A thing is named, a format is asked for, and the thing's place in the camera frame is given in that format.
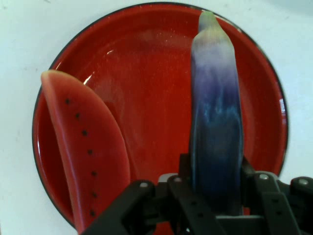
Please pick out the purple toy eggplant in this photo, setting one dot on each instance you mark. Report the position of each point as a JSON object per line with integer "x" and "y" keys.
{"x": 216, "y": 127}

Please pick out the red enamel plate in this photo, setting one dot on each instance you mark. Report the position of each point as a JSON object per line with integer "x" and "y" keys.
{"x": 151, "y": 102}

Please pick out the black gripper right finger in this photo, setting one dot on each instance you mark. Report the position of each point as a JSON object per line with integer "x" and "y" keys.
{"x": 274, "y": 203}

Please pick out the toy watermelon slice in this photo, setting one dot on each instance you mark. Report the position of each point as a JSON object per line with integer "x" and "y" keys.
{"x": 85, "y": 147}

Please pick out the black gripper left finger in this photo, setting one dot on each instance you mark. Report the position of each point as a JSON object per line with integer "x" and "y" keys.
{"x": 156, "y": 208}

